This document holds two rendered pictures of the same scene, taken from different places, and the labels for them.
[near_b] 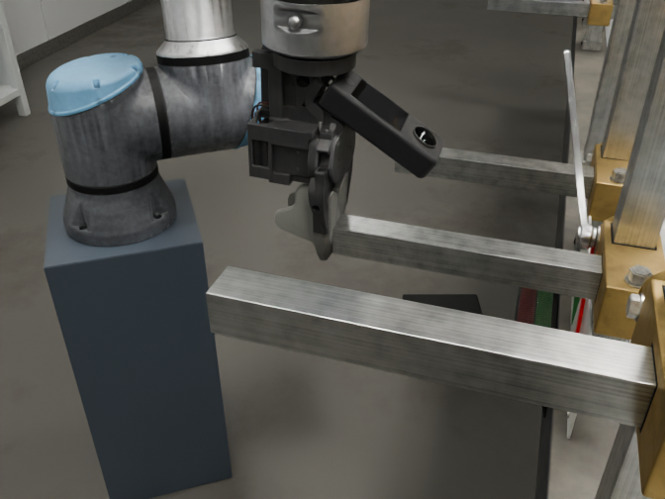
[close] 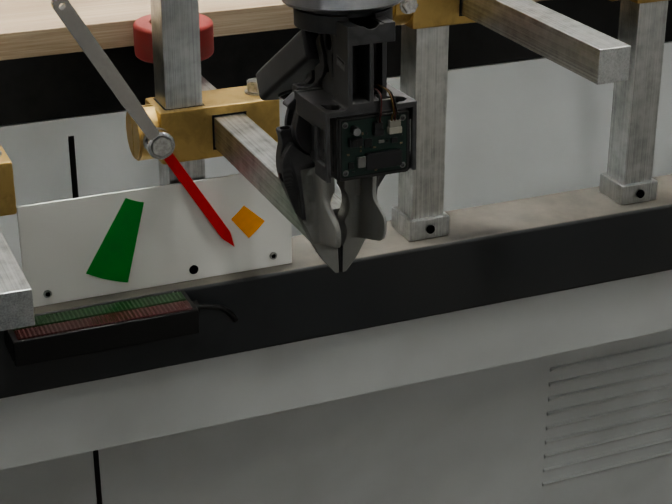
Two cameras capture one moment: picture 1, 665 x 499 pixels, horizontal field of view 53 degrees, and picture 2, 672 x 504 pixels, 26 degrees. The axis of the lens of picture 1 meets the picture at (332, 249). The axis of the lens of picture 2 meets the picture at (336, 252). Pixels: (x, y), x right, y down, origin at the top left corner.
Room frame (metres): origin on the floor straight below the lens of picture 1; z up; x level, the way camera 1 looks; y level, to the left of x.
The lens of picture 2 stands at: (1.24, 0.79, 1.29)
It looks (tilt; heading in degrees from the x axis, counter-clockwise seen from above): 24 degrees down; 229
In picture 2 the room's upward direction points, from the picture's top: straight up
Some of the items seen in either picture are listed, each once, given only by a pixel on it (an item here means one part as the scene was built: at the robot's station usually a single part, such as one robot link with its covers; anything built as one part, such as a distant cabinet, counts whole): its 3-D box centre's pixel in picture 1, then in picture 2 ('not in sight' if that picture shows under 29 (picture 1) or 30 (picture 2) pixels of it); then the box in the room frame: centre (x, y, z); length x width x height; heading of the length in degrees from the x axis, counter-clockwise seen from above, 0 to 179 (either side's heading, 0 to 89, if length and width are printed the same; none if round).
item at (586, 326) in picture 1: (578, 314); (161, 236); (0.55, -0.26, 0.75); 0.26 x 0.01 x 0.10; 162
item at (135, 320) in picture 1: (147, 347); not in sight; (1.01, 0.37, 0.30); 0.25 x 0.25 x 0.60; 17
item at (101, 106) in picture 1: (107, 116); not in sight; (1.02, 0.36, 0.79); 0.17 x 0.15 x 0.18; 111
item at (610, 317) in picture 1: (630, 272); (202, 123); (0.49, -0.27, 0.85); 0.14 x 0.06 x 0.05; 162
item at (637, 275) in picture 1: (639, 275); (255, 86); (0.44, -0.25, 0.88); 0.02 x 0.02 x 0.01
